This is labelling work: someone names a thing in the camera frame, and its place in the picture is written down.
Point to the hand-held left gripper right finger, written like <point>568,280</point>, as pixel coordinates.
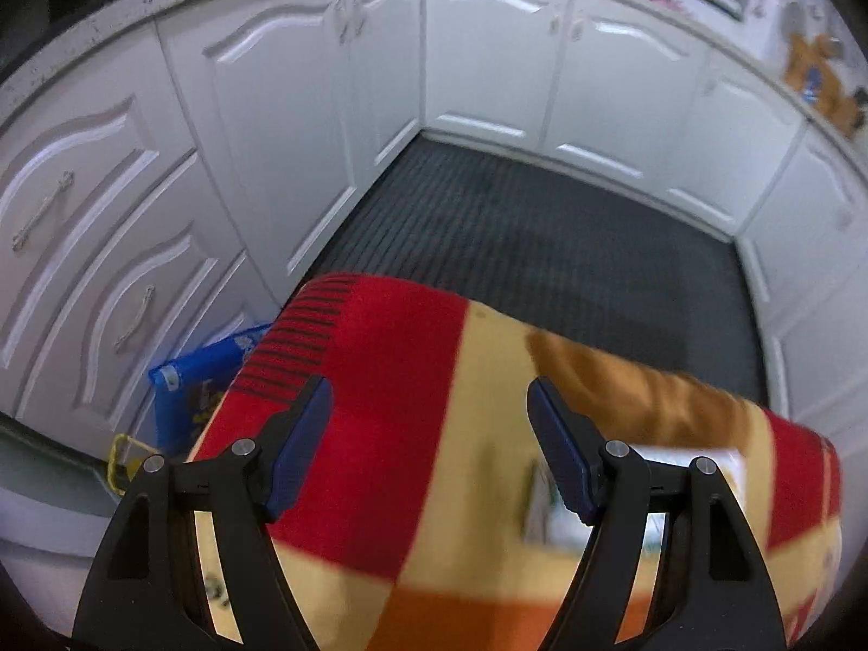
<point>563,458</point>

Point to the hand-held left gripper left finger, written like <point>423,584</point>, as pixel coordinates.
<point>298,451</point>

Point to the blue plastic bag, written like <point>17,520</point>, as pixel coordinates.
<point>196,386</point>

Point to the red yellow printed blanket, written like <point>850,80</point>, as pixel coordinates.
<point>407,386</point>

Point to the dark ribbed floor mat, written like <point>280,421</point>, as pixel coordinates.
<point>542,251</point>

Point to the white grey box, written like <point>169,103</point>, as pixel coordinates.
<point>41,536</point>

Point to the white kitchen cabinets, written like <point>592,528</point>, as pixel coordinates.
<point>271,102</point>

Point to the orange brown object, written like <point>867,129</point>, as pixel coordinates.
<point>817,68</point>

